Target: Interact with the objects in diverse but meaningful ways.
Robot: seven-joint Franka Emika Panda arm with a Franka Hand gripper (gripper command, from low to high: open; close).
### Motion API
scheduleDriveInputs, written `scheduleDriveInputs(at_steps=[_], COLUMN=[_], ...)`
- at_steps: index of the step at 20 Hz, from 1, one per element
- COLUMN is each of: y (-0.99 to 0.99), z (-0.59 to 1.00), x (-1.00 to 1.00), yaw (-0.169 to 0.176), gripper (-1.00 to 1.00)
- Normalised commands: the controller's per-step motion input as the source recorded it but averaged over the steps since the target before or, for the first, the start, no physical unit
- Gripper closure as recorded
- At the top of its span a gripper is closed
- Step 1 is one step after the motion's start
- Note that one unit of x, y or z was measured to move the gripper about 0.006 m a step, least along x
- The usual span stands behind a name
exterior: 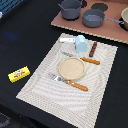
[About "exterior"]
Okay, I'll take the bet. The light blue milk carton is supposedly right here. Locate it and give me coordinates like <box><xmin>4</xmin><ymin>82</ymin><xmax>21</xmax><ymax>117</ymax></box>
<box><xmin>75</xmin><ymin>35</ymin><xmax>87</xmax><ymax>52</ymax></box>

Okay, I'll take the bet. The yellow butter box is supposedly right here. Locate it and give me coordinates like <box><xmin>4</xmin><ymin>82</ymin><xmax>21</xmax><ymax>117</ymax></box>
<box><xmin>8</xmin><ymin>66</ymin><xmax>30</xmax><ymax>83</ymax></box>

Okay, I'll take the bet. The round wooden plate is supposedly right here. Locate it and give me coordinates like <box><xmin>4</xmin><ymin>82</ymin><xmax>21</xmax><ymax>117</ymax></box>
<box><xmin>58</xmin><ymin>57</ymin><xmax>86</xmax><ymax>80</ymax></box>

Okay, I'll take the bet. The beige woven placemat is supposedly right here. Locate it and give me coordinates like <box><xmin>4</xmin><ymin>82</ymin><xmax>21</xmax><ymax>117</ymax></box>
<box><xmin>15</xmin><ymin>32</ymin><xmax>119</xmax><ymax>128</ymax></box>

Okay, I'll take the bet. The brown stove board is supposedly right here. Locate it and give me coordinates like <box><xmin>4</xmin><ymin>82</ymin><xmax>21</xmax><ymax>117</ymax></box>
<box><xmin>51</xmin><ymin>0</ymin><xmax>128</xmax><ymax>43</ymax></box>

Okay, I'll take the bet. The beige bowl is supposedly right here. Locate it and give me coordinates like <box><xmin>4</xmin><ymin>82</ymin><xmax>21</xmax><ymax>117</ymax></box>
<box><xmin>121</xmin><ymin>7</ymin><xmax>128</xmax><ymax>30</ymax></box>

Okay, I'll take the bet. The fork with wooden handle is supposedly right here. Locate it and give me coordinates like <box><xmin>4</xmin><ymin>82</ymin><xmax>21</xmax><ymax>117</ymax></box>
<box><xmin>48</xmin><ymin>73</ymin><xmax>88</xmax><ymax>91</ymax></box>

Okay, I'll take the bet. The knife with wooden handle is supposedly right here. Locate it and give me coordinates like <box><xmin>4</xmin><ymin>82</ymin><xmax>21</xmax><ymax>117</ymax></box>
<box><xmin>61</xmin><ymin>51</ymin><xmax>100</xmax><ymax>65</ymax></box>

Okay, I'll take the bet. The grey saucepan with handle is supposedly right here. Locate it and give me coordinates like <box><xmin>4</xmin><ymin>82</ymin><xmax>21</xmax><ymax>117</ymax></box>
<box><xmin>82</xmin><ymin>8</ymin><xmax>125</xmax><ymax>29</ymax></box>

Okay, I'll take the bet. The grey pot with handles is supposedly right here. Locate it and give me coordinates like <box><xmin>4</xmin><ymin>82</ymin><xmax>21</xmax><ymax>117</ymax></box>
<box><xmin>59</xmin><ymin>0</ymin><xmax>82</xmax><ymax>20</ymax></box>

